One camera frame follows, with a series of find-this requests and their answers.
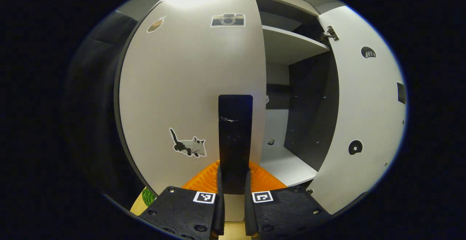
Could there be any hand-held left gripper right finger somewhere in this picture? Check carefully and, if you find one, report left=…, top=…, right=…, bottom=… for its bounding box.
left=243, top=160, right=332, bottom=239

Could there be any black door handle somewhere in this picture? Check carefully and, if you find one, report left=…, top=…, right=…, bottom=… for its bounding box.
left=218, top=94, right=253, bottom=196

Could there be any white cabinet shelf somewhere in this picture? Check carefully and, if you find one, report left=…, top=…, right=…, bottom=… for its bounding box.
left=259, top=11, right=303, bottom=32
left=261, top=25, right=331, bottom=66

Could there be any green striped object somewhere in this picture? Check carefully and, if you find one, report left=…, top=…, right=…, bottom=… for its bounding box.
left=141, top=187, right=157, bottom=208

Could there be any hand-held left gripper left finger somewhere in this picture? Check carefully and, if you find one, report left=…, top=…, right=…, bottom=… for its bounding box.
left=138, top=160, right=225, bottom=240

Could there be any white double-door shoe cabinet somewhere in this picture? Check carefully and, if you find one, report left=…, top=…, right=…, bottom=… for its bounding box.
left=115, top=0, right=407, bottom=217

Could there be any white cabinet door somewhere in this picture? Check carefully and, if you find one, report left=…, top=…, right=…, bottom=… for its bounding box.
left=117, top=0, right=268, bottom=197
left=306, top=5, right=407, bottom=216

